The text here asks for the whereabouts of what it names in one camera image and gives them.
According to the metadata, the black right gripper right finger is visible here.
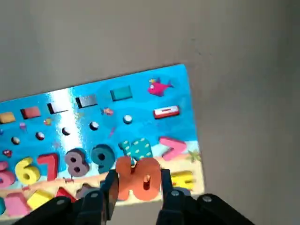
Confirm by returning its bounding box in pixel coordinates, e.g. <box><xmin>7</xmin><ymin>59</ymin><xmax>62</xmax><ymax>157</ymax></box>
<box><xmin>157</xmin><ymin>168</ymin><xmax>255</xmax><ymax>225</ymax></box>

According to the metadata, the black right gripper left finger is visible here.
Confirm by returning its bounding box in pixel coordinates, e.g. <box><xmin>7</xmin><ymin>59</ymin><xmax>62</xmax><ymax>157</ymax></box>
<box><xmin>14</xmin><ymin>169</ymin><xmax>120</xmax><ymax>225</ymax></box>

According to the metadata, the orange number ten piece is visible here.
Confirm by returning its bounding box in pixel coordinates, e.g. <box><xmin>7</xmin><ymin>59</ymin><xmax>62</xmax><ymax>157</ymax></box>
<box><xmin>115</xmin><ymin>156</ymin><xmax>163</xmax><ymax>202</ymax></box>

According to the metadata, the blue ocean toy board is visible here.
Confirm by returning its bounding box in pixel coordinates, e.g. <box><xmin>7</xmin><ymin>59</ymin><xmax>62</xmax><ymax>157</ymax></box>
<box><xmin>0</xmin><ymin>63</ymin><xmax>205</xmax><ymax>220</ymax></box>

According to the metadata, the purple polygon piece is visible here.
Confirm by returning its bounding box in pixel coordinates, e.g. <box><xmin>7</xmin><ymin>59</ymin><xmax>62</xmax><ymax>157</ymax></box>
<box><xmin>75</xmin><ymin>183</ymin><xmax>100</xmax><ymax>200</ymax></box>

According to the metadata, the red triangle piece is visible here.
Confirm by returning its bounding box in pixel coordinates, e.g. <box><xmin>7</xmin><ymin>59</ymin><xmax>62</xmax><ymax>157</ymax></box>
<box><xmin>55</xmin><ymin>186</ymin><xmax>78</xmax><ymax>203</ymax></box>

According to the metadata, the yellow equals sign piece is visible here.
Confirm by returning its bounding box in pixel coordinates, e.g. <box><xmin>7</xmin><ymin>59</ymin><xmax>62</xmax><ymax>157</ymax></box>
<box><xmin>172</xmin><ymin>170</ymin><xmax>195</xmax><ymax>191</ymax></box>

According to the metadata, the yellow pentagon piece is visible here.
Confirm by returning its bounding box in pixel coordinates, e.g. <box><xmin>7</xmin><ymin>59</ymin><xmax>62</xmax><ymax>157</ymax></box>
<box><xmin>26</xmin><ymin>189</ymin><xmax>54</xmax><ymax>210</ymax></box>

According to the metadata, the purple number eight piece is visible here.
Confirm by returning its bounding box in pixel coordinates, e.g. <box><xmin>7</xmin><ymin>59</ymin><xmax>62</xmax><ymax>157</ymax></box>
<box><xmin>64</xmin><ymin>148</ymin><xmax>91</xmax><ymax>178</ymax></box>

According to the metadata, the teal number nine piece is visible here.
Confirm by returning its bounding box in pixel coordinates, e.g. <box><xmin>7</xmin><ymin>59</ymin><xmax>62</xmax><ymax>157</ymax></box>
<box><xmin>90</xmin><ymin>143</ymin><xmax>116</xmax><ymax>174</ymax></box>

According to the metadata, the pink greater-than sign piece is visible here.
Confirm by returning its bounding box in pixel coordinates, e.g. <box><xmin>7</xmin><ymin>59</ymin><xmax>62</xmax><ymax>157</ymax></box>
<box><xmin>159</xmin><ymin>136</ymin><xmax>188</xmax><ymax>162</ymax></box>

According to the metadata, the red number seven piece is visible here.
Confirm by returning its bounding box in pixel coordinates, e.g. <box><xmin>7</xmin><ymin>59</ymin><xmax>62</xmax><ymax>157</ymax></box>
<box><xmin>37</xmin><ymin>152</ymin><xmax>59</xmax><ymax>181</ymax></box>

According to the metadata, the pink trapezoid piece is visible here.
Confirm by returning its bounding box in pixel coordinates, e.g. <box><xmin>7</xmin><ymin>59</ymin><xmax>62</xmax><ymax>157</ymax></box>
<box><xmin>4</xmin><ymin>192</ymin><xmax>31</xmax><ymax>217</ymax></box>

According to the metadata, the yellow number six piece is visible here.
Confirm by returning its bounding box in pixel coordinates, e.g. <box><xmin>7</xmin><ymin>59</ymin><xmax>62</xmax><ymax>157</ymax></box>
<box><xmin>15</xmin><ymin>157</ymin><xmax>41</xmax><ymax>185</ymax></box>

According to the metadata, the pink number five piece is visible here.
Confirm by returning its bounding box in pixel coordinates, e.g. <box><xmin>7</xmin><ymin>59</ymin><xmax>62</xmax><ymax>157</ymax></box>
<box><xmin>0</xmin><ymin>161</ymin><xmax>15</xmax><ymax>188</ymax></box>

